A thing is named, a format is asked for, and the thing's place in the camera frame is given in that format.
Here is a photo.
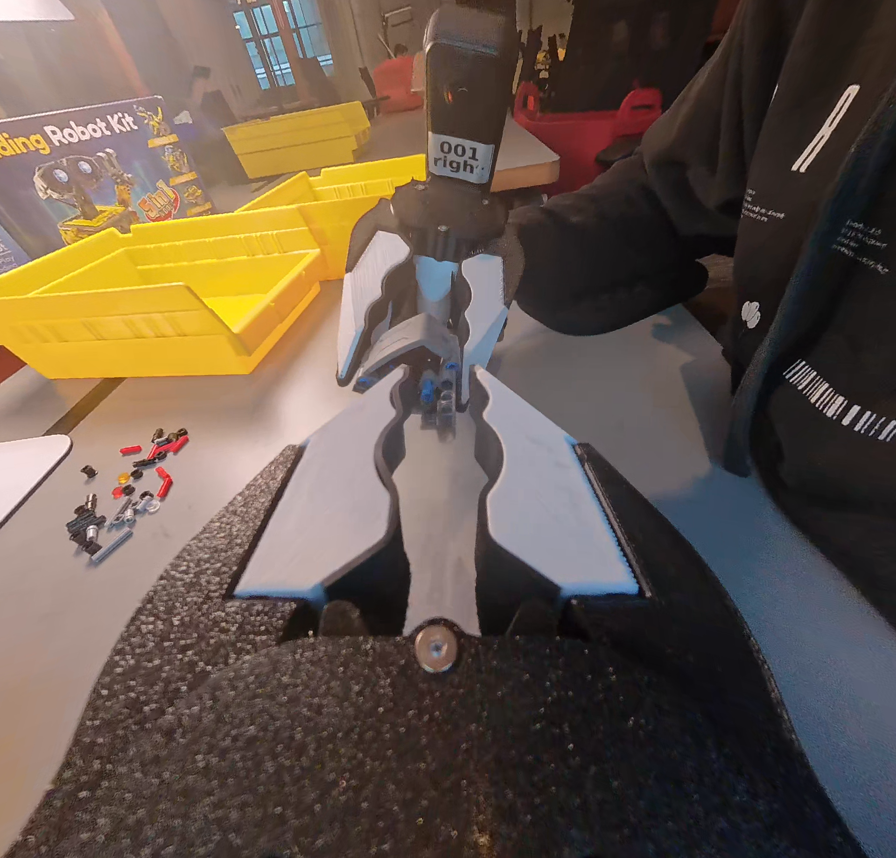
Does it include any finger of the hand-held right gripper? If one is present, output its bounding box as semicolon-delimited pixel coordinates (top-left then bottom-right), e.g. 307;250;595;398
336;231;414;387
458;253;511;370

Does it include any person in black hoodie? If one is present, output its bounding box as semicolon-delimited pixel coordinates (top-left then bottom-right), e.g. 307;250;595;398
630;0;896;638

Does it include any small wooden table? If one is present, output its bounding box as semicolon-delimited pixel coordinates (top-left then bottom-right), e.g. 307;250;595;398
489;117;562;194

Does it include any large grey toy part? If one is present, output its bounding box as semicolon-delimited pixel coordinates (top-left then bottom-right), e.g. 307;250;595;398
419;364;464;430

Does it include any blue robot kit box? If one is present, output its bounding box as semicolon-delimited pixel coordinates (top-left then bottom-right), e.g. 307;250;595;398
0;95;216;272

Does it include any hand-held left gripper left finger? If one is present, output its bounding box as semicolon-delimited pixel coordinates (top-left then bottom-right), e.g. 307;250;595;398
233;366;408;601

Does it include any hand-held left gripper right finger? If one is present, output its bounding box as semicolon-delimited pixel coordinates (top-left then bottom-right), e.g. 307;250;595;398
469;366;642;598

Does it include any red plastic tool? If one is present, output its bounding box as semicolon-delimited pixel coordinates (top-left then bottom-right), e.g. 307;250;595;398
513;79;664;198

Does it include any white wooden book stand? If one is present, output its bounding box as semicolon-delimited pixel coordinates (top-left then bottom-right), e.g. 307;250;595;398
0;433;74;528

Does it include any grey desk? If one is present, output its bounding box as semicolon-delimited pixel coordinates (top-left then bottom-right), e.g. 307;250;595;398
0;277;896;858

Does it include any yellow plastic bin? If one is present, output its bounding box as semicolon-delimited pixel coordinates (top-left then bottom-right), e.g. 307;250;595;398
233;154;429;282
221;99;373;181
0;226;324;380

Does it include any pile of small toy pieces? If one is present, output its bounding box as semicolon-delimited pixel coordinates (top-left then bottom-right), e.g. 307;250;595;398
65;424;191;566

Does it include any grey toy eye module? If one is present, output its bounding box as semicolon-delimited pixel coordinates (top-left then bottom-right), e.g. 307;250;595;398
352;310;469;412

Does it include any large paned window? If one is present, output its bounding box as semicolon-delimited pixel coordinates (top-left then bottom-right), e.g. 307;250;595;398
233;0;336;90

